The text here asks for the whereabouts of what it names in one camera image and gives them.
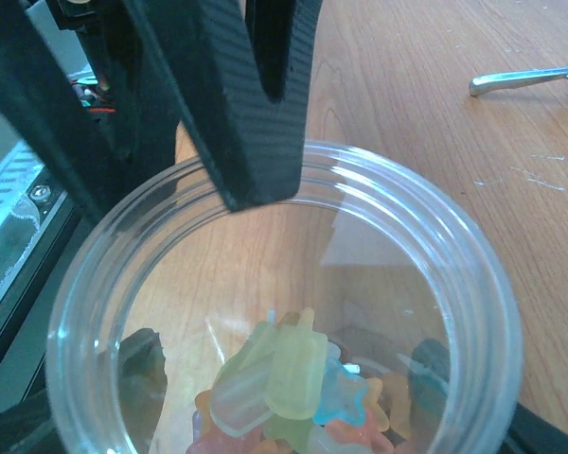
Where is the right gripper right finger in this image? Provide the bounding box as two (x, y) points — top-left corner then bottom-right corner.
(501, 403), (568, 454)

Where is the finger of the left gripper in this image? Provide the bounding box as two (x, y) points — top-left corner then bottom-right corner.
(125, 1), (321, 212)

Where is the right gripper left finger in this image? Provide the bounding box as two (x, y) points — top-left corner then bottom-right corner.
(0, 389), (66, 453)

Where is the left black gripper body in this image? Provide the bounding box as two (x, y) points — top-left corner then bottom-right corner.
(0, 1), (179, 222)

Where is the clear plastic jar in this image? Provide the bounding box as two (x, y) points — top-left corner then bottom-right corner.
(46, 143), (522, 453)

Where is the metal scoop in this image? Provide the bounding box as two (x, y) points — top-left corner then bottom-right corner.
(469, 63), (568, 97)

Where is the black aluminium rail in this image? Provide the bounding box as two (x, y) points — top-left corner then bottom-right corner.
(0, 194), (88, 407)

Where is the light blue cable duct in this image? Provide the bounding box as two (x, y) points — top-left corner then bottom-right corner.
(0, 140), (44, 226)

